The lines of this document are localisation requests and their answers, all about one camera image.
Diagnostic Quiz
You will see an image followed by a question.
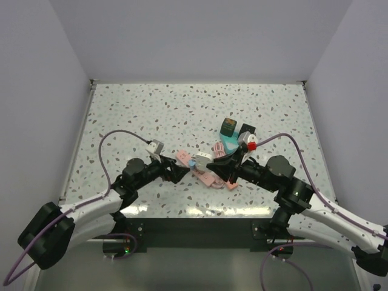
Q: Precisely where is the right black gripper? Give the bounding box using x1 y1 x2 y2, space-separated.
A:
207 145 277 192

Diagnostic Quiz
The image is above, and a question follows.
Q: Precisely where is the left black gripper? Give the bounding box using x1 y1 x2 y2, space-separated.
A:
134 153 189 190

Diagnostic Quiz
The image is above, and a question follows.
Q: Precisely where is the pink power strip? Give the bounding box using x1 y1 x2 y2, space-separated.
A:
176 150 224 189

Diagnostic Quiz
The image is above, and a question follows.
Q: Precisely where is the white square plug adapter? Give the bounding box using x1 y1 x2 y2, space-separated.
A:
194 152 213 173

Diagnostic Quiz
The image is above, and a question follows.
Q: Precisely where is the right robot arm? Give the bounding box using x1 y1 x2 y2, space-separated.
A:
206 149 387 276

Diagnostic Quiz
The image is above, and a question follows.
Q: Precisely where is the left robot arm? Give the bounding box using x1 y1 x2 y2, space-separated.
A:
18 156 190 270

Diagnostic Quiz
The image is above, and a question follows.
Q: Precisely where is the orange plug adapter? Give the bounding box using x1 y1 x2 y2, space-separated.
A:
225 182 238 190

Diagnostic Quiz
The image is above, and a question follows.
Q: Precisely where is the blue plug adapter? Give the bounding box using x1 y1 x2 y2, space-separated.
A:
188 159 196 170

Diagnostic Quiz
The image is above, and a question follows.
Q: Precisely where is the teal triangular socket base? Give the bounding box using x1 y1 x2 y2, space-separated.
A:
219 132 239 155

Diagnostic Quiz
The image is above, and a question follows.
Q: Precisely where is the green cube adapter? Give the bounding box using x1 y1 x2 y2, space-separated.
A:
219 118 237 137

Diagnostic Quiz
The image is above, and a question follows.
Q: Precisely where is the black cube adapter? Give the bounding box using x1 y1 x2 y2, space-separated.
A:
239 123 256 135

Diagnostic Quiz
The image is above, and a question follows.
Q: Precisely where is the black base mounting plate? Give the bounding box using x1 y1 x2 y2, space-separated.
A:
100 218 292 258

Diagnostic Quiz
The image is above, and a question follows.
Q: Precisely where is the pink coiled power cord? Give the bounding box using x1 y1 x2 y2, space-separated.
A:
212 142 228 161

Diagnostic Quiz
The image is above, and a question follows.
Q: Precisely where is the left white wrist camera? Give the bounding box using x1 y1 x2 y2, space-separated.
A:
145 139 164 162

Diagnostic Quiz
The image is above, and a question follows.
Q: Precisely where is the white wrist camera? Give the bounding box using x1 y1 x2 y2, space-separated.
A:
237 131 258 162
145 139 164 162

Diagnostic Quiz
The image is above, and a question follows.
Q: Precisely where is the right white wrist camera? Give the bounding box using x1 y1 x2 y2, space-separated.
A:
237 131 258 162

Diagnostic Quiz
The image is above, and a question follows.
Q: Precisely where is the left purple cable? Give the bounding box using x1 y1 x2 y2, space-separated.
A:
5 129 152 286

